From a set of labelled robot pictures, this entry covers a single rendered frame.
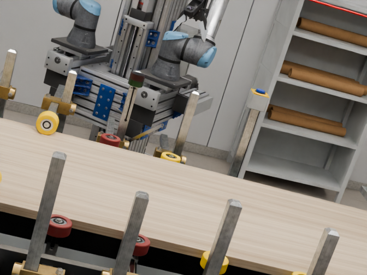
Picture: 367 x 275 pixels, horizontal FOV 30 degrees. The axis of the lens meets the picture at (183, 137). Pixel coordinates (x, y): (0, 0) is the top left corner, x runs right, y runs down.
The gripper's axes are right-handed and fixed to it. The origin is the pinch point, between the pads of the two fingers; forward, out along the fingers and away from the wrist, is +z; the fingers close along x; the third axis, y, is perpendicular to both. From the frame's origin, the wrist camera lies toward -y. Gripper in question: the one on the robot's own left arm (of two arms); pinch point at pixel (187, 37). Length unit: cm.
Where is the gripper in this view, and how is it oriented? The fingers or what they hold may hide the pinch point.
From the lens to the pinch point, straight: 303.6
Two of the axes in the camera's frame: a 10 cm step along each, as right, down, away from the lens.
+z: -2.8, 9.1, 2.9
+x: -8.9, -3.6, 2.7
